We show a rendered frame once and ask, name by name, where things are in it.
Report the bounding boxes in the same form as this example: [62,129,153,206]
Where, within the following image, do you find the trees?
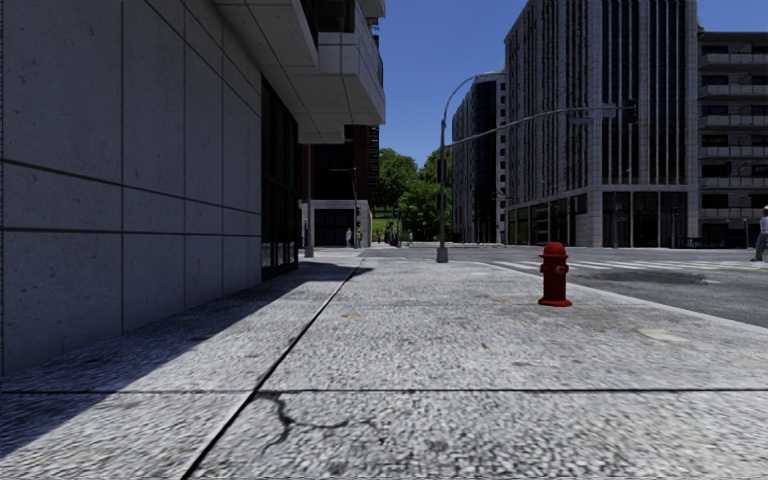
[371,146,455,243]

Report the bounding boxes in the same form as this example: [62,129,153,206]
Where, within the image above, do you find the dark brick building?
[299,124,380,248]

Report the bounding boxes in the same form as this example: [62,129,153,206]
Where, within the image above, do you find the traffic light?
[436,70,640,264]

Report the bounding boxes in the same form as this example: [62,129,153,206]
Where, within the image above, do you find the dark glass tower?
[451,73,509,245]

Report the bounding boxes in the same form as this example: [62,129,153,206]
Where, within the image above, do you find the red fire hydrant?
[537,241,573,308]

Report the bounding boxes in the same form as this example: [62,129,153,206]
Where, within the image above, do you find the grey stone tower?
[504,0,701,248]

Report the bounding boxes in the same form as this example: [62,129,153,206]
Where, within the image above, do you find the pale concrete balcony building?
[697,31,768,249]

